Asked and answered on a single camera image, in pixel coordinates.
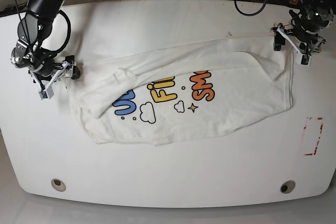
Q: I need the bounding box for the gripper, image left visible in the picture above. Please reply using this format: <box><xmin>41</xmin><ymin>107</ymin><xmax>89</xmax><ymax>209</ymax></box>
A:
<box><xmin>28</xmin><ymin>55</ymin><xmax>80</xmax><ymax>81</ymax></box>

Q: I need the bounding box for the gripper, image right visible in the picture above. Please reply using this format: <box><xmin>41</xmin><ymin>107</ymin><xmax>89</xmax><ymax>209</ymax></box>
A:
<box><xmin>272</xmin><ymin>18</ymin><xmax>322</xmax><ymax>51</ymax></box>

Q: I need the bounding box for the white printed T-shirt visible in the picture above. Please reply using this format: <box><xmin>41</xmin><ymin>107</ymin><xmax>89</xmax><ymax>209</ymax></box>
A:
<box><xmin>65</xmin><ymin>36</ymin><xmax>293</xmax><ymax>145</ymax></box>

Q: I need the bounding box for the black tripod stand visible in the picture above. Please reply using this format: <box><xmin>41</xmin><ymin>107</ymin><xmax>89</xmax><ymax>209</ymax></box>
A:
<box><xmin>0</xmin><ymin>2</ymin><xmax>27</xmax><ymax>17</ymax></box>

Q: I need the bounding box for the red tape rectangle marking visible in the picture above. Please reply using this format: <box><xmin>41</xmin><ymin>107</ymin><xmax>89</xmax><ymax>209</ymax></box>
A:
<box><xmin>301</xmin><ymin>117</ymin><xmax>324</xmax><ymax>156</ymax></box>

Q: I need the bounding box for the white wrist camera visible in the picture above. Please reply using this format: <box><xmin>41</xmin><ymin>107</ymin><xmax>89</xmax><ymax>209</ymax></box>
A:
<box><xmin>271</xmin><ymin>23</ymin><xmax>326</xmax><ymax>66</ymax></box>
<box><xmin>32</xmin><ymin>60</ymin><xmax>69</xmax><ymax>100</ymax></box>

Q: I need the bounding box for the left table cable grommet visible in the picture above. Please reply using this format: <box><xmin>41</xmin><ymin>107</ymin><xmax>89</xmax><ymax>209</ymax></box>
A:
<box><xmin>51</xmin><ymin>178</ymin><xmax>66</xmax><ymax>192</ymax></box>

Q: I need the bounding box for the table cable grommet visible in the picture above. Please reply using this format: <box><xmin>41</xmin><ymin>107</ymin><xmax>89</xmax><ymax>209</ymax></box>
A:
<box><xmin>280</xmin><ymin>180</ymin><xmax>296</xmax><ymax>194</ymax></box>
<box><xmin>51</xmin><ymin>178</ymin><xmax>66</xmax><ymax>192</ymax></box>

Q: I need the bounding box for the right table cable grommet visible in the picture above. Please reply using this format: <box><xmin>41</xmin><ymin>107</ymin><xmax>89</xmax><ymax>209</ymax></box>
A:
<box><xmin>280</xmin><ymin>180</ymin><xmax>296</xmax><ymax>194</ymax></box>

